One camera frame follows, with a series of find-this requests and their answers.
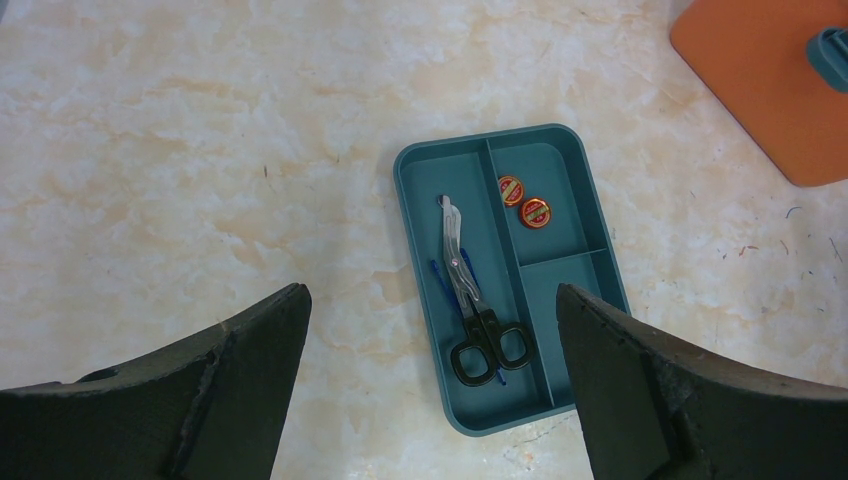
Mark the black handled scissors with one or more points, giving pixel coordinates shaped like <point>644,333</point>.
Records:
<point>502,346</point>

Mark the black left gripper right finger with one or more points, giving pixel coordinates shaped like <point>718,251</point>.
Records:
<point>654,406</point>

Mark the orange medicine box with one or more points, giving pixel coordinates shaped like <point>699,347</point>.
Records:
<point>764,61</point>

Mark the teal divided tray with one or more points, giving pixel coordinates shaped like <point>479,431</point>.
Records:
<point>519,269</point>

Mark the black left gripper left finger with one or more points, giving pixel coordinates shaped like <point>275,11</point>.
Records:
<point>210,406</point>

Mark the blue tweezers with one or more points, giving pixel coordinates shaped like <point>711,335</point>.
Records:
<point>450,294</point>

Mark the copper coin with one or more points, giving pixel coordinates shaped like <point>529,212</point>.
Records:
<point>512,190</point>
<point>535,213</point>

